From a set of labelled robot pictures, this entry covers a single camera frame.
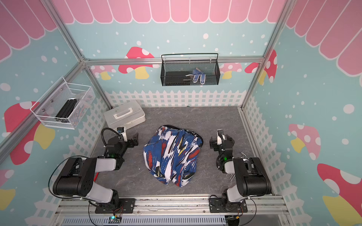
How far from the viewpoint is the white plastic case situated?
3.25 feet

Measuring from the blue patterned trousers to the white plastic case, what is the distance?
21 cm

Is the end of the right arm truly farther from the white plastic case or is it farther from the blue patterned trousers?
the white plastic case

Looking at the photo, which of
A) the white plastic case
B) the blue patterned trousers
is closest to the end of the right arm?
the blue patterned trousers

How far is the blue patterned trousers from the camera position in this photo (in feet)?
2.65
